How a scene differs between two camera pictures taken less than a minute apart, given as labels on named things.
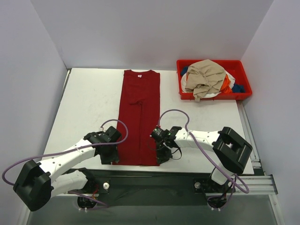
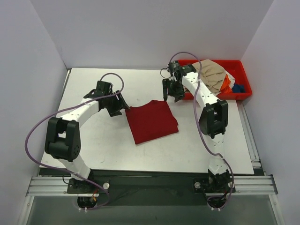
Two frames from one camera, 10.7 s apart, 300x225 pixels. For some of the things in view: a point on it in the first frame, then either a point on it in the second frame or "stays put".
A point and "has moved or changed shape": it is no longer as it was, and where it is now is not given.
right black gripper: [163, 154] to [173, 88]
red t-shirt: [139, 110] has moved or changed shape
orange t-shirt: [226, 87] stays put
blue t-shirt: [236, 88] stays put
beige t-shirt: [204, 77] stays put
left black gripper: [109, 156] to [115, 106]
